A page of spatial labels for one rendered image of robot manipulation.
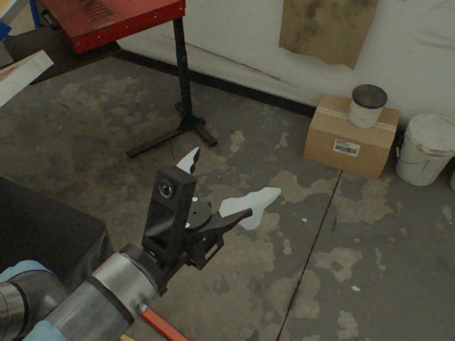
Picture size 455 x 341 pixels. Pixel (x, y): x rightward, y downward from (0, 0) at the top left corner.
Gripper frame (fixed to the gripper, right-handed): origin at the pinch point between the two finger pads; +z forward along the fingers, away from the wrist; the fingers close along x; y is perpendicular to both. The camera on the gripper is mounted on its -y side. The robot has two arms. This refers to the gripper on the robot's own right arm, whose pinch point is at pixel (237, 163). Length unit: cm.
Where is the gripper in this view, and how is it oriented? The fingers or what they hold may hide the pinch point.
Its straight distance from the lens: 60.1
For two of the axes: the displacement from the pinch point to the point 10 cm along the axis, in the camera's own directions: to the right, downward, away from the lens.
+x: 7.7, 3.9, -5.0
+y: 1.0, 7.0, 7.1
